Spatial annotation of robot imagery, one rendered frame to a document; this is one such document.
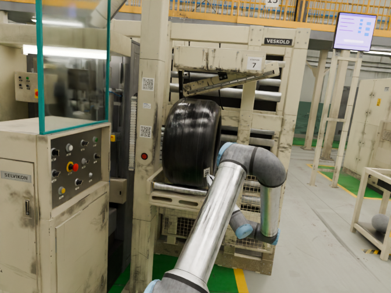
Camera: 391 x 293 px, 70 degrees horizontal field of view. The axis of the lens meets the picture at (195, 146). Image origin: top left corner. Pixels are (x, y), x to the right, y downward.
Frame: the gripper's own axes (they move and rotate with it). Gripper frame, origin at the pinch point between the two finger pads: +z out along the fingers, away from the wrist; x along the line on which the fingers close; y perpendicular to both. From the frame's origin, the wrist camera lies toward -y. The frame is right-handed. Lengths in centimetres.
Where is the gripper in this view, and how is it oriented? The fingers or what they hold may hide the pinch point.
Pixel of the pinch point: (209, 175)
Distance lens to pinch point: 156.5
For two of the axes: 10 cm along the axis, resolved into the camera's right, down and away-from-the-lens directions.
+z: -5.0, -7.4, 4.6
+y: -1.2, 5.8, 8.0
